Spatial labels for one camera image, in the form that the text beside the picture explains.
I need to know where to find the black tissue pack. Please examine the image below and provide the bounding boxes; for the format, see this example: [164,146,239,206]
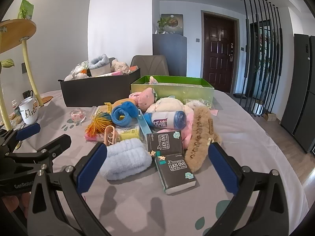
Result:
[146,131,183,157]
[155,153,196,195]

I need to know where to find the left human hand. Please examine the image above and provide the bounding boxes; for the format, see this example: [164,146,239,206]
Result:
[2,192,31,218]

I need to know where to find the white printed mug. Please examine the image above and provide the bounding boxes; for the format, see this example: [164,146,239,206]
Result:
[18,97,38,125]

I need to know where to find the pink tape roll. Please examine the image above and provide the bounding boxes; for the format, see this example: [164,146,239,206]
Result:
[70,108,86,123]

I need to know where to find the orange spiky rubber ball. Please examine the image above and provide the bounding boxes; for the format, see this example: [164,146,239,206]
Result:
[85,111,113,137]

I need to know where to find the yellow packaged item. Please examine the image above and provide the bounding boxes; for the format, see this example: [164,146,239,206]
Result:
[115,124,140,141]

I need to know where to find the black storage box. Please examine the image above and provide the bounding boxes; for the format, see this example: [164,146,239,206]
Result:
[59,69,140,107]

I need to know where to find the blue superman sock roll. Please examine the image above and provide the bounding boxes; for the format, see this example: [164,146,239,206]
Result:
[111,101,138,127]

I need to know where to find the orange round plush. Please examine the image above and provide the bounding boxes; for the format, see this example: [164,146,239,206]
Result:
[112,98,136,109]

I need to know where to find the brown plush toy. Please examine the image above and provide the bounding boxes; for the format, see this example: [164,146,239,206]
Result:
[184,107,221,173]

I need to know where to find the dark grey refrigerator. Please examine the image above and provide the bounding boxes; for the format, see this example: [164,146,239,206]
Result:
[281,34,315,154]

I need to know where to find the round wooden side table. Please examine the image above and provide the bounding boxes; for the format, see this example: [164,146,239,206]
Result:
[1,19,52,129]

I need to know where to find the pink plush toy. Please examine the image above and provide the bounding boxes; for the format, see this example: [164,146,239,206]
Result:
[181,111,194,150]

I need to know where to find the beige bunny plush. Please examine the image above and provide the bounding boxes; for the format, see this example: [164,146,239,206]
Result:
[111,59,131,74]

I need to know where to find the pink strawberry slipper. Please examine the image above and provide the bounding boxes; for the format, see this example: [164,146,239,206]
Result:
[129,87,158,111]

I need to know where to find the blue white bottle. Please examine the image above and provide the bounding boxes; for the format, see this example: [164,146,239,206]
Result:
[143,111,186,130]

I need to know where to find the green carton box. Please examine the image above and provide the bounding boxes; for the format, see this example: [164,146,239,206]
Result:
[18,0,34,20]

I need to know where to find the white cinnamoroll plush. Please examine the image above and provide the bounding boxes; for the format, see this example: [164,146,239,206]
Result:
[146,98,193,115]

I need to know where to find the black slat room divider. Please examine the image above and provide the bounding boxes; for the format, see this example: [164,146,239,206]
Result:
[239,0,283,117]

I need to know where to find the grey dining chair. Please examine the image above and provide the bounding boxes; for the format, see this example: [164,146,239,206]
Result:
[130,55,169,76]

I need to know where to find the green gift box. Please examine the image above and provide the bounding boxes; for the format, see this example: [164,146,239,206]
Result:
[131,75,214,102]

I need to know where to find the dark grey cabinet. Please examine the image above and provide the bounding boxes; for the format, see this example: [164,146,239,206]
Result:
[153,34,187,77]

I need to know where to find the potted green plant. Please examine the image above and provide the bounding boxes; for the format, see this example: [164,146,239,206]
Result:
[157,17,171,34]

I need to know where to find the dark brown entrance door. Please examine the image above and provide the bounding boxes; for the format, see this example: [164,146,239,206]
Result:
[202,13,235,93]

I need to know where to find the framed food picture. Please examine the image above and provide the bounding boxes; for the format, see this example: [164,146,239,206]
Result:
[161,14,184,36]

